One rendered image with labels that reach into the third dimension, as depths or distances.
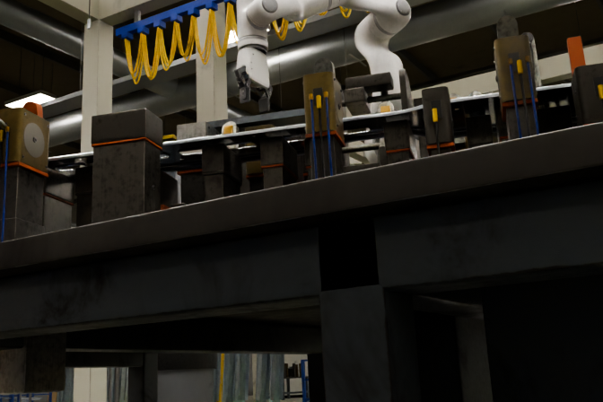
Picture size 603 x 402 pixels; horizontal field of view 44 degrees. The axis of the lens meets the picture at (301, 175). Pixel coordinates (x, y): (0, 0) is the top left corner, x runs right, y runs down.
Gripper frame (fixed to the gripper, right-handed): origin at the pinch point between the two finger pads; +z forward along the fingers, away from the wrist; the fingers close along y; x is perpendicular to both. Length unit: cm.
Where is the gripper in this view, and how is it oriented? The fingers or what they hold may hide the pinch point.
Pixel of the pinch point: (255, 104)
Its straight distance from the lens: 205.5
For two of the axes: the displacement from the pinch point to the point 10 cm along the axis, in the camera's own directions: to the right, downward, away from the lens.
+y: -5.1, -2.0, -8.4
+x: 8.6, -1.8, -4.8
